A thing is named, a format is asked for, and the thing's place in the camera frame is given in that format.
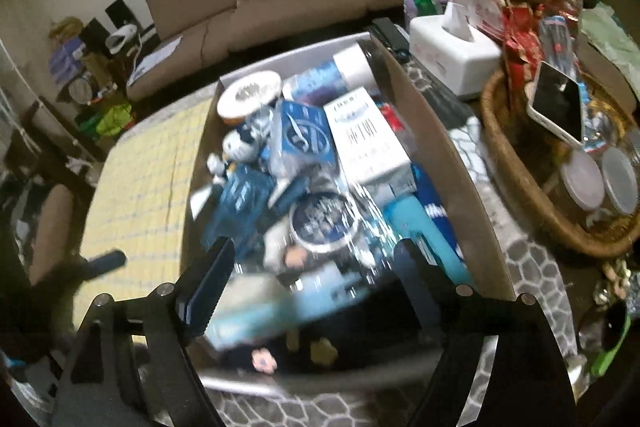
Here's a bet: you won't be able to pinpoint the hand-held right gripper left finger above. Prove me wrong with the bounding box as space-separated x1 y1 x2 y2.
52 237 236 427

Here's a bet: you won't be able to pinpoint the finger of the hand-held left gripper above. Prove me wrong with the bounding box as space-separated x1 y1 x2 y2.
70 249 127 283

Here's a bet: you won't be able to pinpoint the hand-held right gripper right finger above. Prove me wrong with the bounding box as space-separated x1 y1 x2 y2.
392 238 576 427

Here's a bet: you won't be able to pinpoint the light blue plastic package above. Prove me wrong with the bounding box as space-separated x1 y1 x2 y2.
205 272 361 350

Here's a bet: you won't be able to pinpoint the black printed cloth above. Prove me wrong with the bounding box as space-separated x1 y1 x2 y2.
215 332 351 375

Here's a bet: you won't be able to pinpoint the blue lidded gold cream jar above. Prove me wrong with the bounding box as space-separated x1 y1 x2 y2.
289 192 358 253

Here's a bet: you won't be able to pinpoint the black and white panda toy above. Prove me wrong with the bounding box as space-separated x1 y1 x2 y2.
207 127 261 180

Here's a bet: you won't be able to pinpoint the white brown cardboard box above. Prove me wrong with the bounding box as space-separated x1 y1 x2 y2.
180 29 516 388

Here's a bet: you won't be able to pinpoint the brown upholstered chair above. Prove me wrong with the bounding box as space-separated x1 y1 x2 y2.
2 99 96 288

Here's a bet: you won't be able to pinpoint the yellow plaid tablecloth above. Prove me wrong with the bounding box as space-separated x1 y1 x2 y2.
80 94 216 308

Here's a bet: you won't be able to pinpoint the blue printed flat box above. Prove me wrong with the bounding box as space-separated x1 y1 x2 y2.
410 162 463 228

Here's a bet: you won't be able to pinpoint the green bag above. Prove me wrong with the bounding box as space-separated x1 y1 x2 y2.
75 104 133 138

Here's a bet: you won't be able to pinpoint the wicker basket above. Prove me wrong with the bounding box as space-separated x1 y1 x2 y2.
480 62 640 258

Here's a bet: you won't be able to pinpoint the white milk carton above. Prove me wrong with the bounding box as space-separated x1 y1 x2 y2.
322 87 416 188

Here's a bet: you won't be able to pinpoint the blue printed tissue packet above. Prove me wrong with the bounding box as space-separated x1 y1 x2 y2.
270 99 338 168

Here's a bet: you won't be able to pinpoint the round cookie tin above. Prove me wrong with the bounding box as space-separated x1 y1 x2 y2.
67 77 93 102

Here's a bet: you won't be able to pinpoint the white paper sheets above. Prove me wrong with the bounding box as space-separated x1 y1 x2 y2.
127 38 183 75

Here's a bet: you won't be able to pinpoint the white curved device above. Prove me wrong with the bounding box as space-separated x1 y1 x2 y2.
106 24 141 54

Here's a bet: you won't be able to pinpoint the blue white printed bottle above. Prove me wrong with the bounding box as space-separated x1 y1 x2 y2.
282 39 386 105

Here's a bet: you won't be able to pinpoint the white tissue box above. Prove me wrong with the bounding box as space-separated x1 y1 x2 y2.
409 2 503 100

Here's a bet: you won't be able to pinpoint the black speaker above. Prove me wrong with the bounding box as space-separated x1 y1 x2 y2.
105 0 136 30

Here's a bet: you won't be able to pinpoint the pile of red foil packets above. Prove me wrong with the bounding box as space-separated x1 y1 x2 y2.
442 0 583 80

